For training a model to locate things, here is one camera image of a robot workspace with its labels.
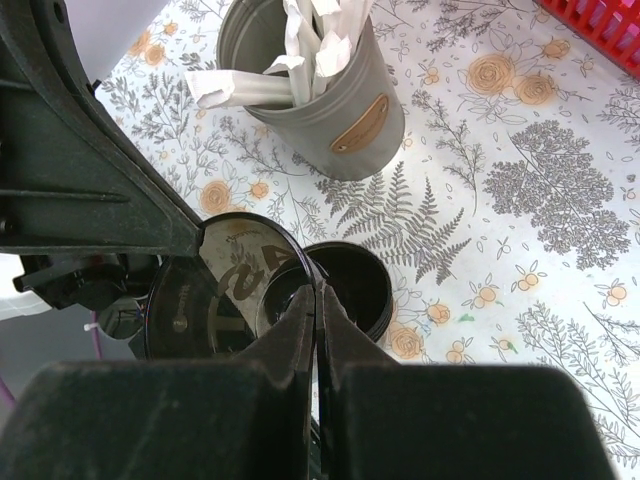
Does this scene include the red plastic shopping basket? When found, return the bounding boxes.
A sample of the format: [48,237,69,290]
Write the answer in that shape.
[536,0,639,80]

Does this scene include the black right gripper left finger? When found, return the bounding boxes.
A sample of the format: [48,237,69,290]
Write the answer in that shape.
[1,286,315,479]

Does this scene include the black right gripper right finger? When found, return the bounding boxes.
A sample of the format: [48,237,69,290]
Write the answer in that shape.
[315,284,614,479]

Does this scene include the transparent dark cup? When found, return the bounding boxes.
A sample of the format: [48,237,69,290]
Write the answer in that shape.
[144,212,314,360]

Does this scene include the grey tin straw holder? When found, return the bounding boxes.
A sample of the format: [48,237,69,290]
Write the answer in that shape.
[217,1,405,181]

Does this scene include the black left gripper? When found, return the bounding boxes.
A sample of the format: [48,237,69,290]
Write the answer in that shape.
[1,1,203,340]

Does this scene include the floral table mat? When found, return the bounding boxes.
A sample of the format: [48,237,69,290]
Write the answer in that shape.
[97,1,639,479]

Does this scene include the black printed coffee cup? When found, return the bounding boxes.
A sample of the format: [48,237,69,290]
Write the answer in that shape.
[264,241,392,342]

